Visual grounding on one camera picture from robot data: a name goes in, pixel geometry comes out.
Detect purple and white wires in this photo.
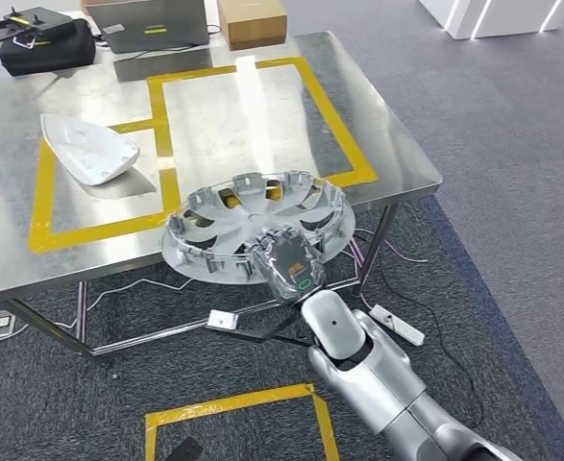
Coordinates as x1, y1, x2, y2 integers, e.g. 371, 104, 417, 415
348, 226, 428, 269

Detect black robot foot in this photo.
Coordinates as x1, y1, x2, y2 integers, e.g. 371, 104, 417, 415
163, 435, 205, 461

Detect grey laptop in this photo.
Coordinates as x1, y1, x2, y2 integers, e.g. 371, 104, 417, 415
86, 0, 210, 56

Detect steel workbench table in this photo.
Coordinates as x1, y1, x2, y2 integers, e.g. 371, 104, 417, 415
0, 30, 444, 371

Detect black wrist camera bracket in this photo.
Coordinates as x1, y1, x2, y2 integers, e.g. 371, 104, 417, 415
224, 311, 317, 350

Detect white power strip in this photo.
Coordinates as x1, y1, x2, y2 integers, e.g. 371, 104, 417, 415
369, 303, 426, 348

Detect white plastic cover part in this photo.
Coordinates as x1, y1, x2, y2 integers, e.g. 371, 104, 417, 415
40, 112, 141, 187

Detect black carry case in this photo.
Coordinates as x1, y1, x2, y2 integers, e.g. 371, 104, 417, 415
0, 18, 98, 78

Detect white lit platform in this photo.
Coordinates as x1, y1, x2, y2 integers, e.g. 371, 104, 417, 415
416, 0, 564, 40

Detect grey plastic wheel cover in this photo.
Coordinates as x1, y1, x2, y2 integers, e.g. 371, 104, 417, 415
160, 170, 357, 286

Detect black radio controller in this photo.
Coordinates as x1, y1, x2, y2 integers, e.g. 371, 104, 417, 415
0, 6, 77, 47

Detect white cable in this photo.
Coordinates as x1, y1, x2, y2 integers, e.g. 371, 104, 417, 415
0, 277, 196, 348

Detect black power cable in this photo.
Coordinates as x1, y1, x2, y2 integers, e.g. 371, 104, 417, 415
354, 235, 485, 428

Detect yellow floor tape square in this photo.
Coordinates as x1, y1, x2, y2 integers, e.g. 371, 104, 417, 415
144, 383, 341, 461

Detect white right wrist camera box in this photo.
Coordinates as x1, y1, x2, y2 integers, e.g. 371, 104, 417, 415
206, 309, 240, 332

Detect brown cardboard box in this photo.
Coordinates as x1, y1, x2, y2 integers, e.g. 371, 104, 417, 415
216, 0, 288, 52

